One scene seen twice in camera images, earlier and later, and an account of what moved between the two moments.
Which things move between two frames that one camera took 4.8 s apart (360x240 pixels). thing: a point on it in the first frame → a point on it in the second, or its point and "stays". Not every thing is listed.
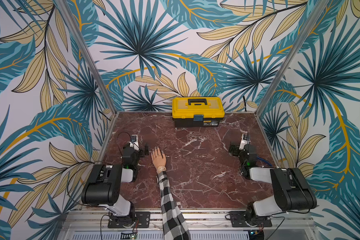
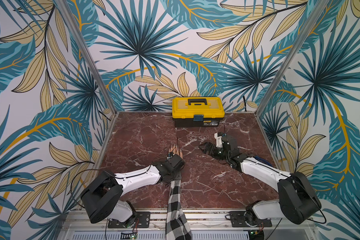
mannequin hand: x=159 y=158 → x=176 y=150
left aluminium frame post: x=74 y=24 stays
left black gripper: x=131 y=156 → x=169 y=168
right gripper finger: x=231 y=148 → x=207 y=147
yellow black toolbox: x=197 y=111 stays
